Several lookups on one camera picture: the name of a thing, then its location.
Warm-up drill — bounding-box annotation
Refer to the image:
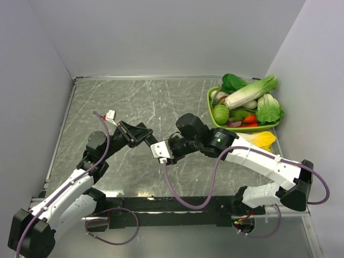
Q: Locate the white radish toy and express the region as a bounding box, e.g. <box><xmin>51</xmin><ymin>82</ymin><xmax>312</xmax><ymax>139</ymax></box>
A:
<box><xmin>241</xmin><ymin>100</ymin><xmax>257</xmax><ymax>110</ymax></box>

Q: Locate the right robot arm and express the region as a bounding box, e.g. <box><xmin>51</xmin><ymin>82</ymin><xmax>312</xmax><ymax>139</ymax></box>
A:
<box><xmin>151</xmin><ymin>113</ymin><xmax>313</xmax><ymax>216</ymax></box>

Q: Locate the green leafy lettuce toy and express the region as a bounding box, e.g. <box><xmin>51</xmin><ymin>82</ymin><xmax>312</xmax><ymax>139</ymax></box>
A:
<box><xmin>256</xmin><ymin>94</ymin><xmax>284</xmax><ymax>125</ymax></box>

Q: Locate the red chili toy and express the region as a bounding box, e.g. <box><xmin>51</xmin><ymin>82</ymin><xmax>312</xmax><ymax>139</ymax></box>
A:
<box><xmin>240</xmin><ymin>123</ymin><xmax>259</xmax><ymax>127</ymax></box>

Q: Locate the dark green spinach toy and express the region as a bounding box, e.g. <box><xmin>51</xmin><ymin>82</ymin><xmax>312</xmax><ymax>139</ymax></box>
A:
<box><xmin>221</xmin><ymin>74</ymin><xmax>248</xmax><ymax>94</ymax></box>

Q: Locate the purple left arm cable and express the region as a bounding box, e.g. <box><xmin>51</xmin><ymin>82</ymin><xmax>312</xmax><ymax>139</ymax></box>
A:
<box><xmin>15</xmin><ymin>111</ymin><xmax>140</xmax><ymax>258</ymax></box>

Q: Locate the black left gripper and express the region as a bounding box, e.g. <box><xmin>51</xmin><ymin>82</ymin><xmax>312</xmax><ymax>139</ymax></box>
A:
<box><xmin>101</xmin><ymin>120</ymin><xmax>153</xmax><ymax>161</ymax></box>

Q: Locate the round green cabbage toy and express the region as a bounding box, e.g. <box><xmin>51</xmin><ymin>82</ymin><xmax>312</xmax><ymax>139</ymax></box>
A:
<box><xmin>212</xmin><ymin>104</ymin><xmax>230</xmax><ymax>125</ymax></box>

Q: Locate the large napa cabbage toy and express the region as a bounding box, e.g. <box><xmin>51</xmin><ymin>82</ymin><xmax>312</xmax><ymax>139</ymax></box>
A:
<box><xmin>225</xmin><ymin>75</ymin><xmax>278</xmax><ymax>110</ymax></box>

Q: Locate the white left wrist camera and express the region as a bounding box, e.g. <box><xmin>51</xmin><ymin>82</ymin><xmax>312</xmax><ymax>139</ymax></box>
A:
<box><xmin>103</xmin><ymin>110</ymin><xmax>118</xmax><ymax>127</ymax></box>

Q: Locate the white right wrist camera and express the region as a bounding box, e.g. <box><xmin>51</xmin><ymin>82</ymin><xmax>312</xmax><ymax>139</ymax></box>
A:
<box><xmin>150</xmin><ymin>140</ymin><xmax>174</xmax><ymax>164</ymax></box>

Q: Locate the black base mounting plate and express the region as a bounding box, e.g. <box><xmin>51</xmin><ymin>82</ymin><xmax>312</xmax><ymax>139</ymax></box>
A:
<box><xmin>87</xmin><ymin>196</ymin><xmax>266</xmax><ymax>232</ymax></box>

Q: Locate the green vegetable basket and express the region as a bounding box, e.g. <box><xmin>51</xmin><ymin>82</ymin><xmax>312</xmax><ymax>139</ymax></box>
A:
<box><xmin>206</xmin><ymin>86</ymin><xmax>281</xmax><ymax>133</ymax></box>

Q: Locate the white mushroom toy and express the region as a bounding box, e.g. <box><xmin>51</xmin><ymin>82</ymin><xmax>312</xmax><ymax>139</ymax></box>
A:
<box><xmin>210</xmin><ymin>90</ymin><xmax>229</xmax><ymax>102</ymax></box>

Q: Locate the purple onion toy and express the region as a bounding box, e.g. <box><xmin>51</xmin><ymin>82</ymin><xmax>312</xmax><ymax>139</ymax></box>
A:
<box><xmin>226</xmin><ymin>120</ymin><xmax>242</xmax><ymax>128</ymax></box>

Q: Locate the black remote control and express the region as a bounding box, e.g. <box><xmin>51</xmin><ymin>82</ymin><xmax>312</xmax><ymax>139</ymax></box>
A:
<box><xmin>135</xmin><ymin>123</ymin><xmax>158</xmax><ymax>147</ymax></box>

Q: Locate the aluminium frame rail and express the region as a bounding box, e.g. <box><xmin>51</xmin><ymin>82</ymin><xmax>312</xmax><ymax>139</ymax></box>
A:
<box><xmin>102</xmin><ymin>196</ymin><xmax>309</xmax><ymax>219</ymax></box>

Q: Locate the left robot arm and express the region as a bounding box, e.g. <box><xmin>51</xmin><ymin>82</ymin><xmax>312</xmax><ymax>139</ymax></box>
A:
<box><xmin>8</xmin><ymin>121</ymin><xmax>153</xmax><ymax>257</ymax></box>

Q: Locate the orange carrot toy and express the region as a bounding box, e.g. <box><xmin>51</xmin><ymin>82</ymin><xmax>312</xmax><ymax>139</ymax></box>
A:
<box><xmin>242</xmin><ymin>114</ymin><xmax>257</xmax><ymax>124</ymax></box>

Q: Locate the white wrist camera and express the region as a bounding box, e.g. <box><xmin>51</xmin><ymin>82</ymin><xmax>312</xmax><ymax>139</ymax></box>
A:
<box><xmin>103</xmin><ymin>110</ymin><xmax>118</xmax><ymax>127</ymax></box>
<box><xmin>150</xmin><ymin>140</ymin><xmax>174</xmax><ymax>164</ymax></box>

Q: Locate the yellow cabbage toy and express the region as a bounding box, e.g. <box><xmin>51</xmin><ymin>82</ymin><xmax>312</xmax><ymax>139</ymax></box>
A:
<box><xmin>237</xmin><ymin>131</ymin><xmax>276</xmax><ymax>152</ymax></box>

